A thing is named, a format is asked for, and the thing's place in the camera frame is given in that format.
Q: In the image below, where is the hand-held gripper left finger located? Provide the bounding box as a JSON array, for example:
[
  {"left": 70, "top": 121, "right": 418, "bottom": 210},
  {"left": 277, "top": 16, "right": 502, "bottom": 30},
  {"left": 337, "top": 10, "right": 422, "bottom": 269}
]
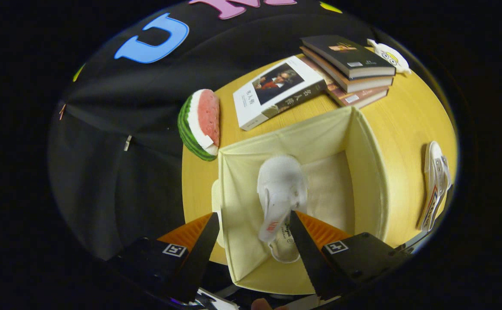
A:
[{"left": 104, "top": 212, "right": 221, "bottom": 304}]

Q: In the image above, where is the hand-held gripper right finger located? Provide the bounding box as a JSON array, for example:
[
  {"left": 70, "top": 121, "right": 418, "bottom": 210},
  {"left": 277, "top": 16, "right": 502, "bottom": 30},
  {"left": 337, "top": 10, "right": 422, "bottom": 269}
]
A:
[{"left": 288, "top": 210, "right": 412, "bottom": 302}]

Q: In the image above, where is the beige fabric storage box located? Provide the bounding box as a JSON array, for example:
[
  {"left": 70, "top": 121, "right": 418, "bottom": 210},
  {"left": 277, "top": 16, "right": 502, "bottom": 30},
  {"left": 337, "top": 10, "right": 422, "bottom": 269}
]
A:
[{"left": 211, "top": 106, "right": 390, "bottom": 296}]

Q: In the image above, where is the white shoe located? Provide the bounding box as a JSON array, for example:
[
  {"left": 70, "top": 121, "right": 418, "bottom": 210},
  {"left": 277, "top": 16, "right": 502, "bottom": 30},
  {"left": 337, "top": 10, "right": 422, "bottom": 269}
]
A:
[
  {"left": 416, "top": 140, "right": 453, "bottom": 233},
  {"left": 257, "top": 155, "right": 309, "bottom": 264}
]

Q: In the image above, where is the white power strip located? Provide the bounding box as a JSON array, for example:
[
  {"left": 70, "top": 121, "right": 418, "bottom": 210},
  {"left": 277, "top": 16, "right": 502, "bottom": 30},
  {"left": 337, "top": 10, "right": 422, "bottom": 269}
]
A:
[{"left": 197, "top": 288, "right": 239, "bottom": 310}]

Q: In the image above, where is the black backdrop cloth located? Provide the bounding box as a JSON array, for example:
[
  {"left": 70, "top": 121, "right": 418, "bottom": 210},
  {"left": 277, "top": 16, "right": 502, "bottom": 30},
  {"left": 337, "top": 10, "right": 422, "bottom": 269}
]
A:
[{"left": 47, "top": 0, "right": 377, "bottom": 264}]

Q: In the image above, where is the watermelon slice toy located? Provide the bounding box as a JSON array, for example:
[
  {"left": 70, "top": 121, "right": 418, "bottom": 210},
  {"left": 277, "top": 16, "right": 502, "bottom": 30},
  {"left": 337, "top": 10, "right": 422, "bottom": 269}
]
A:
[{"left": 177, "top": 88, "right": 221, "bottom": 162}]

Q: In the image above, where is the white portrait cover book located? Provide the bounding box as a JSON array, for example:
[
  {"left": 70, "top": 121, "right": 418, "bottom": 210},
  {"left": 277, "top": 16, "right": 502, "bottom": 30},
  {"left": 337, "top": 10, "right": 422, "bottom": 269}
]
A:
[{"left": 232, "top": 55, "right": 328, "bottom": 132}]

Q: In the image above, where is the reddish cover book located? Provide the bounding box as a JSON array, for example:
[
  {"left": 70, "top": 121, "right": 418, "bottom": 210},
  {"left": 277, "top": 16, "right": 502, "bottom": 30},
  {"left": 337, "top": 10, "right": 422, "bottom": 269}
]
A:
[{"left": 315, "top": 65, "right": 390, "bottom": 110}]

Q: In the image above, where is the brown cover book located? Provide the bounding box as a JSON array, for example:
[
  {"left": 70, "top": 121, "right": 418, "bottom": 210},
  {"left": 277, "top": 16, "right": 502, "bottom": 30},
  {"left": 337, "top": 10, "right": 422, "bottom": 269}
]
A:
[{"left": 300, "top": 45, "right": 395, "bottom": 94}]

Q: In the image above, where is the white plush toy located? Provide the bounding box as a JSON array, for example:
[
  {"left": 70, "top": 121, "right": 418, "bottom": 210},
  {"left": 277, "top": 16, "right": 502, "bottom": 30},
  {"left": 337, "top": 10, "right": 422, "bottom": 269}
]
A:
[{"left": 366, "top": 38, "right": 412, "bottom": 75}]

